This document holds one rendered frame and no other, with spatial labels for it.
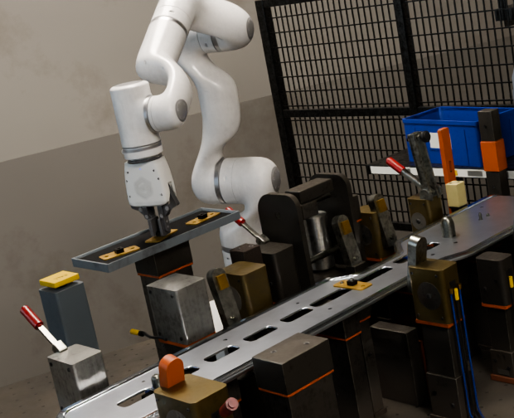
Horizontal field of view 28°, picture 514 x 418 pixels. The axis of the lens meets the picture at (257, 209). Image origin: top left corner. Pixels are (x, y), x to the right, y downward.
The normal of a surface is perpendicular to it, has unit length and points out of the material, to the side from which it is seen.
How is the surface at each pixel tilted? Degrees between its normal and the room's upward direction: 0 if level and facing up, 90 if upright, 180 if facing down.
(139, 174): 88
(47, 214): 90
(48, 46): 90
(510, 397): 0
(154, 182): 89
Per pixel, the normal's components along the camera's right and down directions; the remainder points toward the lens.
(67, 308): 0.67, 0.05
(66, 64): 0.38, 0.15
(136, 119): -0.30, 0.26
